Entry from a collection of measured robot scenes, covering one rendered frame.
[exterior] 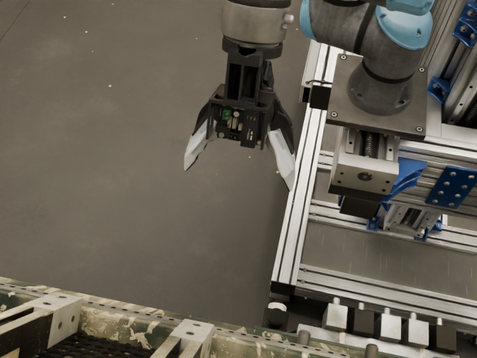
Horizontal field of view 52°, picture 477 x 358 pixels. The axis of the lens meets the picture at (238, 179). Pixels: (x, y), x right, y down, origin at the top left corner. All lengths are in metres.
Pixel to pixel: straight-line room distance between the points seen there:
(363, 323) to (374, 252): 0.74
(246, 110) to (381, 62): 0.56
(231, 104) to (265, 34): 0.09
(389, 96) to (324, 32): 0.20
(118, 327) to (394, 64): 0.78
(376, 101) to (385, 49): 0.13
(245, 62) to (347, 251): 1.42
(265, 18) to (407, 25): 0.53
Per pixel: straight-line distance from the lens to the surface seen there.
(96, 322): 1.08
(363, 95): 1.17
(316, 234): 1.91
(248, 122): 0.57
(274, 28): 0.56
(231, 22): 0.56
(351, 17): 1.07
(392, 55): 1.07
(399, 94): 1.15
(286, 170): 0.63
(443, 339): 1.26
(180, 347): 0.91
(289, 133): 0.64
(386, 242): 1.95
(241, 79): 0.56
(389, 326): 1.22
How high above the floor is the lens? 1.89
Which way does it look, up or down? 57 degrees down
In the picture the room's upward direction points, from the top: straight up
